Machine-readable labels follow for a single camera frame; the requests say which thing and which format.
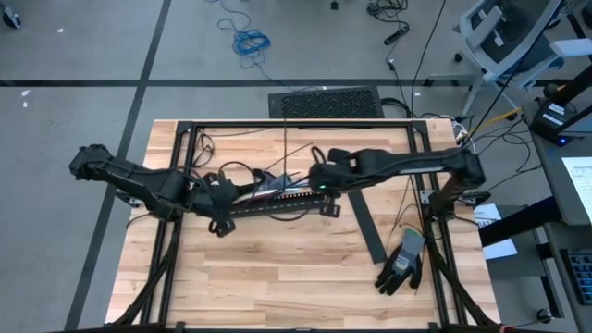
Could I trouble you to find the lit laptop screen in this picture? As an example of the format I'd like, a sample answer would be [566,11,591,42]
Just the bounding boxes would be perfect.
[560,155,592,227]

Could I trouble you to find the black floor cable tangle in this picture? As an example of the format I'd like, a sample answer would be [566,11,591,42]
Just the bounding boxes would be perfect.
[366,0,412,47]

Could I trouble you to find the grey office desk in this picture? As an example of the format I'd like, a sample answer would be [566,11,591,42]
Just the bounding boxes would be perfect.
[477,96,592,333]

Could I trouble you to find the black arm base cable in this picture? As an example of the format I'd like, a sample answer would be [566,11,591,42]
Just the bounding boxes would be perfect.
[190,130,216,168]

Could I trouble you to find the white cable bundle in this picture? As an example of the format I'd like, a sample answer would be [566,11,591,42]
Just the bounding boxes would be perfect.
[450,117,477,156]

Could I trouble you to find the thin black hanging cable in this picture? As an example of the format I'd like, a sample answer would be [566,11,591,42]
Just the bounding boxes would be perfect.
[409,0,448,117]

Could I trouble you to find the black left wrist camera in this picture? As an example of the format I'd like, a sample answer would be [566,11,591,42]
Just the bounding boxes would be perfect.
[207,218,237,239]

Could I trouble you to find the black zip tie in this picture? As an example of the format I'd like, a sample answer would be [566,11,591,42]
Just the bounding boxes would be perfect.
[282,117,289,187]
[387,177,413,242]
[265,141,316,173]

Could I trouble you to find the grey mesh office chair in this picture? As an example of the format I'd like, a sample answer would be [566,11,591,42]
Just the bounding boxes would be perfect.
[451,0,592,117]

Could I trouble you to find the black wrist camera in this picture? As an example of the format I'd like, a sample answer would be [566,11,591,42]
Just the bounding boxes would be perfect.
[207,218,237,239]
[318,195,343,219]

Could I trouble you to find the black floor cables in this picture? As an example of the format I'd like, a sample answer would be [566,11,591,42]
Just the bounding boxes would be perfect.
[462,117,545,186]

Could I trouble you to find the white paper sheet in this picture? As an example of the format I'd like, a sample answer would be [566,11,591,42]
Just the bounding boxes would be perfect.
[473,203,519,262]

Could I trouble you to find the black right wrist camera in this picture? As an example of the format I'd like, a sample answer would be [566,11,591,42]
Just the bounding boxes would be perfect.
[318,195,343,219]

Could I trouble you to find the black grey work glove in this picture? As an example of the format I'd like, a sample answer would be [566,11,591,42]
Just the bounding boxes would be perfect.
[374,229,427,297]
[252,168,302,193]

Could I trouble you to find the black slotted cable duct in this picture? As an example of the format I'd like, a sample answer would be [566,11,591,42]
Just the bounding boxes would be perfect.
[226,191,330,219]

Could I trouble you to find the blue coiled floor cable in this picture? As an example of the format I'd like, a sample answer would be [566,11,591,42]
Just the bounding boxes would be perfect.
[205,0,274,70]

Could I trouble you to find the black box device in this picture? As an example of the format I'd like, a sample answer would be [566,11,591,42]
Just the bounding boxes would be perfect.
[528,98,585,147]

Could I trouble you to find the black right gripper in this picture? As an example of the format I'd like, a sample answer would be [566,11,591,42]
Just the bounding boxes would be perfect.
[307,147,363,193]

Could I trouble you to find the thick black hanging cable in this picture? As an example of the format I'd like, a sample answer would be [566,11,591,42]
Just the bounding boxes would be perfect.
[460,0,566,144]

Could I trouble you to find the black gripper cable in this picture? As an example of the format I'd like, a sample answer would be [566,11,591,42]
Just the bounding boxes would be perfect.
[216,159,260,186]
[266,145,328,223]

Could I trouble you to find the black duct cover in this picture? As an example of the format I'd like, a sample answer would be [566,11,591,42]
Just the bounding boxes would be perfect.
[346,189,389,265]

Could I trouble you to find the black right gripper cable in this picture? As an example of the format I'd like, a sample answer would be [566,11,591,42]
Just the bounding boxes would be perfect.
[266,145,328,223]

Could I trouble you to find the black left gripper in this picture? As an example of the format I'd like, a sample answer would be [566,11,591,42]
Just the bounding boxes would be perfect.
[199,171,259,222]

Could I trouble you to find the yellow floor cable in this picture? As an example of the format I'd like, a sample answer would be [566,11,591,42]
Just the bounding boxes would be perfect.
[478,106,523,130]

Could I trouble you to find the black keyboard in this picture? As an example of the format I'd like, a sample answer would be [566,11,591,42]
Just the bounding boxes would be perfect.
[558,248,592,306]

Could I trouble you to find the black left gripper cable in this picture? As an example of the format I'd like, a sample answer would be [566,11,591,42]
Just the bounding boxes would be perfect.
[216,159,260,186]

